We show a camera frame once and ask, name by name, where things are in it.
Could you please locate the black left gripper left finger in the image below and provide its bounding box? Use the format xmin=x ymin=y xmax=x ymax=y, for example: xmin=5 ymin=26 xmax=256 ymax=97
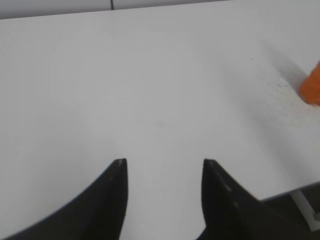
xmin=9 ymin=158 xmax=128 ymax=240

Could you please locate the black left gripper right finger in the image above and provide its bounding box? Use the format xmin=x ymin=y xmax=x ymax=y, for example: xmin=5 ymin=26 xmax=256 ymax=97
xmin=198 ymin=159 xmax=320 ymax=240

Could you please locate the oolong tea plastic bottle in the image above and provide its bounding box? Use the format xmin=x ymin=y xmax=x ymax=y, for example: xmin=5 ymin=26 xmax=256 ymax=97
xmin=298 ymin=62 xmax=320 ymax=106

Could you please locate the white table leg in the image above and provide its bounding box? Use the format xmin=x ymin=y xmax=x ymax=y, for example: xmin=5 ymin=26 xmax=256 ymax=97
xmin=290 ymin=190 xmax=320 ymax=232

